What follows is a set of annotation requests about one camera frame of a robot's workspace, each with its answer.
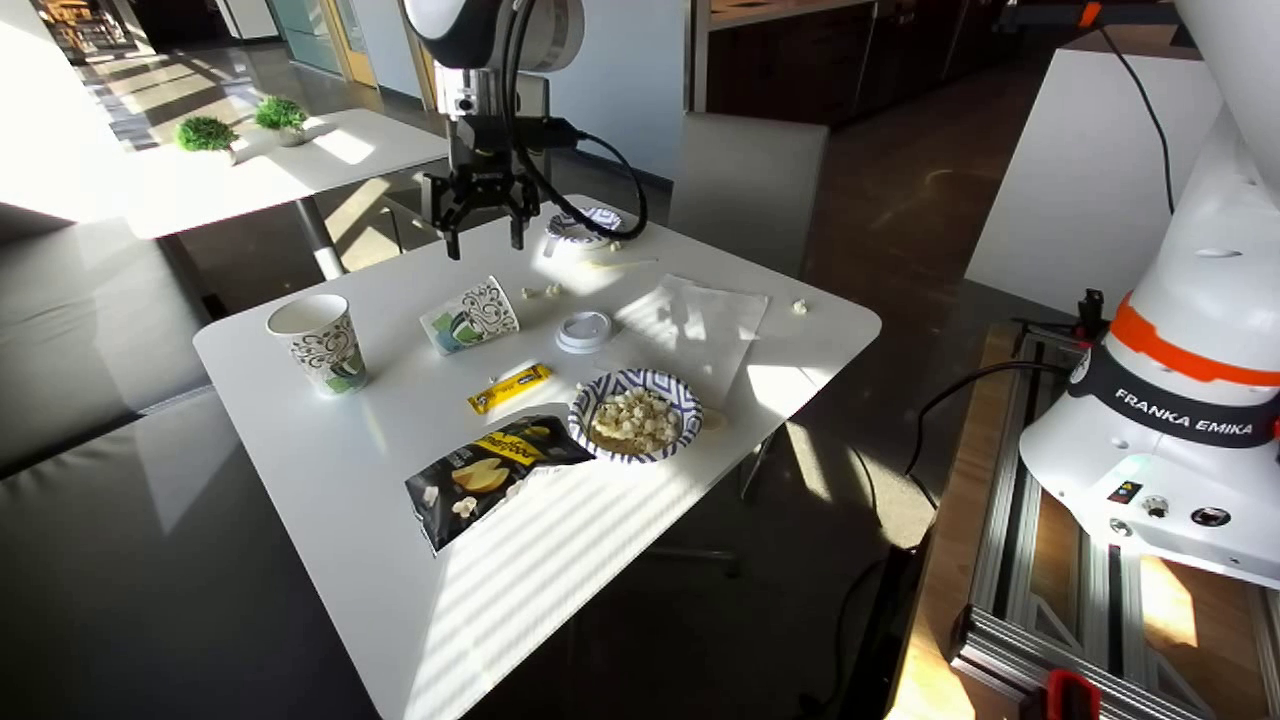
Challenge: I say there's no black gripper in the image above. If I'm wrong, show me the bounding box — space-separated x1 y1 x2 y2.
423 142 545 263

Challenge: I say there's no patterned paper coffee cup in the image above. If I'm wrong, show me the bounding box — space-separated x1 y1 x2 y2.
265 290 370 399
415 272 527 362

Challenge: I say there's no white plastic cup lid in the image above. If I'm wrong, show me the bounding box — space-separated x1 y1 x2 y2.
546 306 619 362

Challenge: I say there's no empty blue patterned paper bowl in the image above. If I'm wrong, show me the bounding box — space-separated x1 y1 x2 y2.
540 201 627 260

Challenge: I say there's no yellow mayonnaise packet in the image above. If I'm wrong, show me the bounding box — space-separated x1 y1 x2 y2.
463 358 561 421

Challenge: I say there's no white side table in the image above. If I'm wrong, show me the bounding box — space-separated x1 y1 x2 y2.
116 105 452 284

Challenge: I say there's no small green potted plant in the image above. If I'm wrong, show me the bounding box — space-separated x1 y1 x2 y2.
248 94 317 147
171 113 243 156

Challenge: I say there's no blue patterned bowl with popcorn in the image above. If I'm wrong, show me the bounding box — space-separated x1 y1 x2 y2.
562 364 708 470

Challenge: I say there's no black popcorn bag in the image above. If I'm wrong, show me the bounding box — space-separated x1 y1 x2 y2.
399 411 600 555

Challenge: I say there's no grey chair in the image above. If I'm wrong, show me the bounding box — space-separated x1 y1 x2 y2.
666 110 837 279

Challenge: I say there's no dark wooden counter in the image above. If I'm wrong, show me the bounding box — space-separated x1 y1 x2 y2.
687 0 1059 132

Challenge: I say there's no dark upholstered bench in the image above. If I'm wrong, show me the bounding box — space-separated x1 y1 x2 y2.
0 215 412 720

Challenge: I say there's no wooden board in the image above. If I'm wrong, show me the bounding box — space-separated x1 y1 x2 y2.
882 318 1038 720

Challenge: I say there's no aluminium extrusion robot stand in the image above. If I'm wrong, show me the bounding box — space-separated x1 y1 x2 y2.
949 318 1280 720

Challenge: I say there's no red clamp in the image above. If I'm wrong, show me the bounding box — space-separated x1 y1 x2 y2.
1034 663 1106 720

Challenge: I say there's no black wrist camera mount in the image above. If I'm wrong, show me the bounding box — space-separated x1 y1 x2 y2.
455 113 580 156

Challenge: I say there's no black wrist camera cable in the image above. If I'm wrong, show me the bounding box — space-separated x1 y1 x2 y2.
509 118 657 250

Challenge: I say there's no black floor cable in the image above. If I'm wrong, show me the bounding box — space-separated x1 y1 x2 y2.
821 349 1093 720

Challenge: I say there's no black cable connector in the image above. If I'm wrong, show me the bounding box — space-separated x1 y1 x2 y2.
1066 284 1115 358

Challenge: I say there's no black cable on cabinet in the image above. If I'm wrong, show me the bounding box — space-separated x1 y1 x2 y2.
1087 18 1185 222

